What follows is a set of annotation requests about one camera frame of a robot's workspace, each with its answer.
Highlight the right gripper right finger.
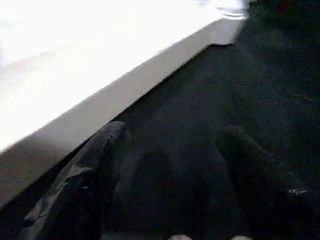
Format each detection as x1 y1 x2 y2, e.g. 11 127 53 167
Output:
214 124 320 240

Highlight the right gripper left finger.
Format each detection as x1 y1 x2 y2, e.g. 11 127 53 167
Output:
19 121 128 240

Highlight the white plastic table top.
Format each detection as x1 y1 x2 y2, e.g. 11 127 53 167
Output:
0 0 251 208

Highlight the black work mat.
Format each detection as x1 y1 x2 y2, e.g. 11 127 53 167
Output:
0 0 320 240

